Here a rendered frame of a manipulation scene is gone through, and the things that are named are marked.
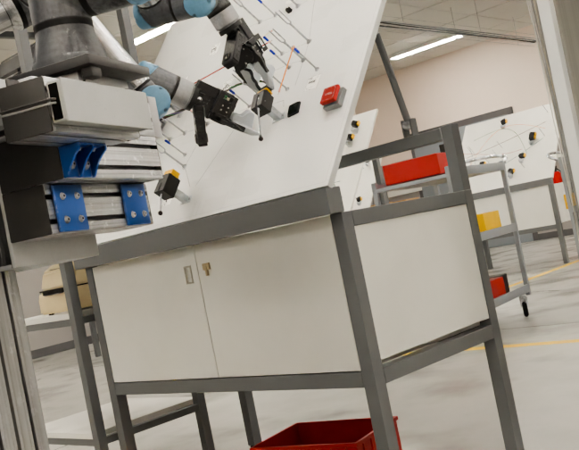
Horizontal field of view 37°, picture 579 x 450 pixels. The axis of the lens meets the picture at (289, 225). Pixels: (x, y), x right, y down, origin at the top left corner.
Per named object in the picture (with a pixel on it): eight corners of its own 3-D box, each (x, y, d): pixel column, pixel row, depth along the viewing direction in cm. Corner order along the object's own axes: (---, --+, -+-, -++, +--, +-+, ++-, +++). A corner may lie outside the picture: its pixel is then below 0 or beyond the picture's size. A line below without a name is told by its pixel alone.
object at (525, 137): (567, 262, 859) (534, 100, 862) (464, 277, 936) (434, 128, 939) (595, 253, 914) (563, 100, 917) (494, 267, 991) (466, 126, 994)
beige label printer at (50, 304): (73, 312, 303) (62, 256, 303) (40, 317, 317) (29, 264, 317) (140, 296, 326) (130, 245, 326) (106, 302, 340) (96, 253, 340)
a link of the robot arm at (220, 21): (223, 11, 233) (202, 23, 238) (232, 25, 235) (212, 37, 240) (235, 1, 239) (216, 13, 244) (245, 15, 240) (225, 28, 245)
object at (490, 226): (484, 342, 474) (445, 149, 476) (403, 351, 503) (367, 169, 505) (542, 310, 555) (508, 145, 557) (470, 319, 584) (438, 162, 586)
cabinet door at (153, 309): (218, 378, 254) (192, 245, 254) (113, 382, 292) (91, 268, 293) (223, 376, 255) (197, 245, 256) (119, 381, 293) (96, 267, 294)
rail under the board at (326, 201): (330, 213, 210) (325, 187, 211) (74, 270, 293) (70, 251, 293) (344, 211, 214) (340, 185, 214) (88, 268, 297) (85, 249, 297)
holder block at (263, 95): (260, 118, 241) (250, 109, 239) (263, 103, 244) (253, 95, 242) (270, 112, 239) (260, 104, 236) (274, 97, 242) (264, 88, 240)
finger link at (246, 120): (268, 120, 231) (237, 105, 228) (259, 139, 232) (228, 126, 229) (267, 118, 234) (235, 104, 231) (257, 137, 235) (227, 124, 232)
